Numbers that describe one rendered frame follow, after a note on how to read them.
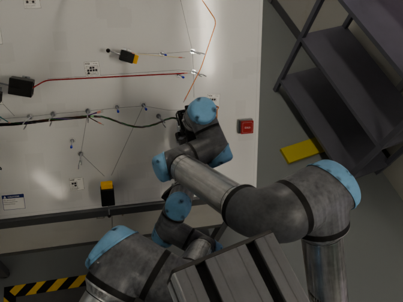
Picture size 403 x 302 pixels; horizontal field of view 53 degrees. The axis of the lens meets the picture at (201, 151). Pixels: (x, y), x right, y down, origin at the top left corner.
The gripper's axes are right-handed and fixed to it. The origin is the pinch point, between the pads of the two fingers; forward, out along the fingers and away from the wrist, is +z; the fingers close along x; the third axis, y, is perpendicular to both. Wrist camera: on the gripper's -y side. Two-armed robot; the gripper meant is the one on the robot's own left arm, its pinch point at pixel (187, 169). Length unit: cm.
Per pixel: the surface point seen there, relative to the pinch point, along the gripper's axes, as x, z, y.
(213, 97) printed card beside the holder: 8.8, 9.3, 25.7
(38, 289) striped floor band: 14, 28, -119
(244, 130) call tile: -8.6, 9.6, 23.1
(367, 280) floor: -142, 75, -17
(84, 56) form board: 52, -5, 12
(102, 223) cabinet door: 11, 10, -48
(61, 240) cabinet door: 20, 12, -70
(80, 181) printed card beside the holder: 28.3, -9.1, -25.8
